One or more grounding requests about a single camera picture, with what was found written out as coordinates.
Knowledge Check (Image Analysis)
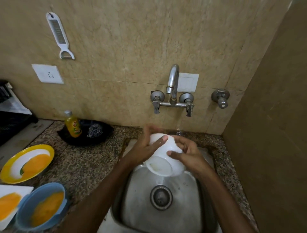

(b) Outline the person's right hand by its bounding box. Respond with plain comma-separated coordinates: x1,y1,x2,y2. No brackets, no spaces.
166,135,211,180

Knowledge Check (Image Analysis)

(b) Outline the person's left hand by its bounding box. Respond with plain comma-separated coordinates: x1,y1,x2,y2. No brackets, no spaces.
126,125,169,168

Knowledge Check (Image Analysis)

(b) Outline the white scalloped bowl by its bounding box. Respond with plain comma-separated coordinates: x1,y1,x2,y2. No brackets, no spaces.
143,133,187,178

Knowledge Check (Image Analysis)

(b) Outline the white rectangular plate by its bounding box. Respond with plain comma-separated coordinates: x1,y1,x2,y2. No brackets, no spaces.
0,184,34,231

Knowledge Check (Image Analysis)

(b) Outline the blue plastic bowl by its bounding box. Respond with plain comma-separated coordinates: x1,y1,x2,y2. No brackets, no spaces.
15,182,69,232

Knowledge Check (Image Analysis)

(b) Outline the black plastic dish rack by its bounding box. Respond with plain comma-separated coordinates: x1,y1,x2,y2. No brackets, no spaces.
0,80,39,147

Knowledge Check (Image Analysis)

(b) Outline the yellow rimmed round plate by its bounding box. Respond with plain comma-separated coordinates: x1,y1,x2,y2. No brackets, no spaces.
0,144,55,185

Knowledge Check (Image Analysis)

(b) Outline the person's right forearm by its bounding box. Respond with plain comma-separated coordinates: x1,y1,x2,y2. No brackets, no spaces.
196,167,258,233

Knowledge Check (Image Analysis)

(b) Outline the person's left forearm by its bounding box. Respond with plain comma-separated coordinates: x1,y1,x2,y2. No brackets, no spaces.
56,156,138,233

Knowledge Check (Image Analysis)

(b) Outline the black oval tray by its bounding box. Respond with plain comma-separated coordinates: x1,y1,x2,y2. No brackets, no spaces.
56,119,114,147

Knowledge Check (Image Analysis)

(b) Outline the yellow dish soap bottle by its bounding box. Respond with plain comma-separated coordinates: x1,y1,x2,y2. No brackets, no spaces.
64,110,82,138

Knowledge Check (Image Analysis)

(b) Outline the stainless steel sink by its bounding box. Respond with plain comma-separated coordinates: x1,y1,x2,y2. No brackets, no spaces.
97,139,224,233

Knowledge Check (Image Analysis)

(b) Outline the metal sink drain strainer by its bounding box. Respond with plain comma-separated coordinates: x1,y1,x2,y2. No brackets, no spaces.
150,185,173,211

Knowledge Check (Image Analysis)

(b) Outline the steel wool scrubber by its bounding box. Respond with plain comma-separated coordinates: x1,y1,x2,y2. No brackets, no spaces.
86,123,104,139

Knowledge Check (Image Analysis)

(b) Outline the grey drain mat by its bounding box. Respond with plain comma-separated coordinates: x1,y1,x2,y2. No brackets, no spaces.
0,119,54,170

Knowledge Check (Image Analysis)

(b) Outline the white perforated plastic tray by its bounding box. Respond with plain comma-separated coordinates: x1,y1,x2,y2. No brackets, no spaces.
0,82,32,115

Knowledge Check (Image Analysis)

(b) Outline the white grater peeler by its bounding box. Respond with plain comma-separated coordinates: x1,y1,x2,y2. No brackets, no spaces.
46,12,75,60

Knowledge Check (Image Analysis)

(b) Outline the chrome wall tap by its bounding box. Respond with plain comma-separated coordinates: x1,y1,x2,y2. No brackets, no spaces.
211,89,230,109

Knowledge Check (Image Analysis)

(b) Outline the white switch plate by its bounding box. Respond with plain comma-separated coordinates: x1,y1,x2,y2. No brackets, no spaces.
177,73,200,93

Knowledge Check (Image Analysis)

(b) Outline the chrome wall faucet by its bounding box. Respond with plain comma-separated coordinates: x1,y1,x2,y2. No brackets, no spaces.
150,64,195,117

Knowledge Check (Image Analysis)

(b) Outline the white wall socket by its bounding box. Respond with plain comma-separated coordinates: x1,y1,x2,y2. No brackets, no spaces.
31,64,65,84

